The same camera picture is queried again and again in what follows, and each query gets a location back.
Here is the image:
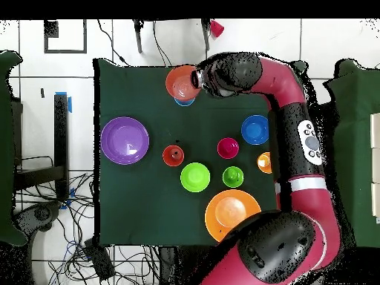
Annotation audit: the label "light blue cup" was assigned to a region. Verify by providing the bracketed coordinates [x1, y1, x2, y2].
[174, 96, 196, 107]

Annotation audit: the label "orange bowl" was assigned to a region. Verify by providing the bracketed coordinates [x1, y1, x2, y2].
[165, 64, 203, 102]

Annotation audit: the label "green bowl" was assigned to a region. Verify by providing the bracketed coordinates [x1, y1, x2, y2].
[180, 162, 212, 193]

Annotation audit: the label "orange cup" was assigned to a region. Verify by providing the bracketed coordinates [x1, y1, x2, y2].
[162, 144, 186, 168]

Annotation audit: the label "pink cup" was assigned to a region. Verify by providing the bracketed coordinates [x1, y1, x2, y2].
[217, 137, 240, 160]

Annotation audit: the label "green cup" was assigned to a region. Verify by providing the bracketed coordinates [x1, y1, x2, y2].
[222, 166, 246, 189]

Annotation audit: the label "dark green tablecloth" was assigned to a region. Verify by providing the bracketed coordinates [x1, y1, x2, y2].
[93, 57, 308, 248]

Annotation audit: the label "large yellow bowl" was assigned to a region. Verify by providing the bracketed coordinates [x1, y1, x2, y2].
[204, 189, 263, 243]

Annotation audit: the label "blue bowl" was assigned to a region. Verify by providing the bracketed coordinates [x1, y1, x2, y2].
[240, 114, 270, 146]

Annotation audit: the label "purple bowl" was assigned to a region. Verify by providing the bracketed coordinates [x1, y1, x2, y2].
[99, 116, 151, 166]

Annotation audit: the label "yellow cup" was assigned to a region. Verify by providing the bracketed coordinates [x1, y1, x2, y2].
[256, 151, 273, 174]

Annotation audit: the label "black stand leg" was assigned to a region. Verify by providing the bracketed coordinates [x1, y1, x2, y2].
[200, 19, 212, 51]
[133, 19, 144, 54]

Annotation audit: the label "long black beam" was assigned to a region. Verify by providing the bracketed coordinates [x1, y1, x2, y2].
[53, 93, 70, 201]

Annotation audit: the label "red cup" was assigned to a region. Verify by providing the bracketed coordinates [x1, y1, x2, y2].
[209, 19, 226, 39]

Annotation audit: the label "short black beam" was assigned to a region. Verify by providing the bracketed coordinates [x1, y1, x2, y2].
[14, 165, 65, 191]

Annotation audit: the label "gray black machine base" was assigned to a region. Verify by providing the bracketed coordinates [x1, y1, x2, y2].
[13, 200, 63, 235]

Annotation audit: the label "green cloth side table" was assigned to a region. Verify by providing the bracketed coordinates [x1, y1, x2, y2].
[0, 50, 27, 247]
[323, 59, 380, 249]

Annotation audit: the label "white boxes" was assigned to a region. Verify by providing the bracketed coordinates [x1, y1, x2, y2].
[369, 112, 380, 223]

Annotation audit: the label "thin black cable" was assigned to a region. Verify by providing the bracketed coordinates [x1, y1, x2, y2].
[96, 19, 130, 67]
[152, 20, 173, 68]

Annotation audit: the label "black square frame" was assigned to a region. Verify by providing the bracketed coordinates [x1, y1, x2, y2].
[43, 19, 88, 54]

